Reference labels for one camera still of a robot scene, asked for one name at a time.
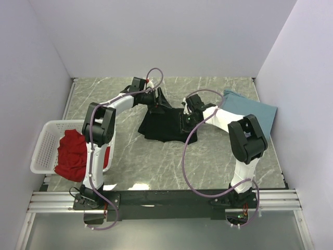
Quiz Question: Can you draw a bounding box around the black t shirt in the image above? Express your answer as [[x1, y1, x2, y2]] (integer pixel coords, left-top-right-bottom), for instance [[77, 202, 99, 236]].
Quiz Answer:
[[137, 100, 199, 144]]

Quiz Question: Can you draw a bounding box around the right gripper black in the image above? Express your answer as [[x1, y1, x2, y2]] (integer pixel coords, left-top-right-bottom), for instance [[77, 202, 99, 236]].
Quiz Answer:
[[176, 112, 200, 137]]

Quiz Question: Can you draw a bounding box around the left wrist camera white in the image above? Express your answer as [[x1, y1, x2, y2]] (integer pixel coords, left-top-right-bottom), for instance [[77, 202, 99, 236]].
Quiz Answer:
[[145, 79, 154, 90]]

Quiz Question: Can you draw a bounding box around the red t shirt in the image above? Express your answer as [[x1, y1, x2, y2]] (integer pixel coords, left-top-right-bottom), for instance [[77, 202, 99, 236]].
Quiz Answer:
[[53, 129, 110, 182]]

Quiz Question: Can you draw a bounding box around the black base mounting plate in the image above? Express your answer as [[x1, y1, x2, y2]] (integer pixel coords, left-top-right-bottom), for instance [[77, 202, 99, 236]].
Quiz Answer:
[[73, 190, 258, 224]]

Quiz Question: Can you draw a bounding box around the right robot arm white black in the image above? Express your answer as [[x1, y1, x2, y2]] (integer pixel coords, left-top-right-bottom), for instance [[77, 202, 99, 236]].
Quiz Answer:
[[181, 94, 268, 208]]

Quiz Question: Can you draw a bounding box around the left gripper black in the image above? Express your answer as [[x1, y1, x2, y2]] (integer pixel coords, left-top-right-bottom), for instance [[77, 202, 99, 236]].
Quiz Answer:
[[139, 88, 172, 115]]

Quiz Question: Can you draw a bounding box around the aluminium rail frame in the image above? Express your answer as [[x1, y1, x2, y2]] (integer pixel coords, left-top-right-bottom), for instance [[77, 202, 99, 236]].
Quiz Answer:
[[15, 190, 314, 249]]

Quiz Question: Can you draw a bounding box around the white plastic laundry basket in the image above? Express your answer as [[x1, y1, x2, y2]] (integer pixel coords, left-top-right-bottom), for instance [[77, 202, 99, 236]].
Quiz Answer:
[[30, 119, 117, 174]]

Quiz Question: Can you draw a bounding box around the folded blue t shirt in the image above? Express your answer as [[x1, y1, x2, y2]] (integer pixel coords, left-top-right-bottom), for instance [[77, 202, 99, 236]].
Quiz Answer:
[[222, 90, 277, 140]]

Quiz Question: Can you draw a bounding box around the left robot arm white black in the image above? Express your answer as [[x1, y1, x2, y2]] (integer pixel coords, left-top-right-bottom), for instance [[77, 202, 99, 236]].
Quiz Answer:
[[80, 77, 172, 209]]

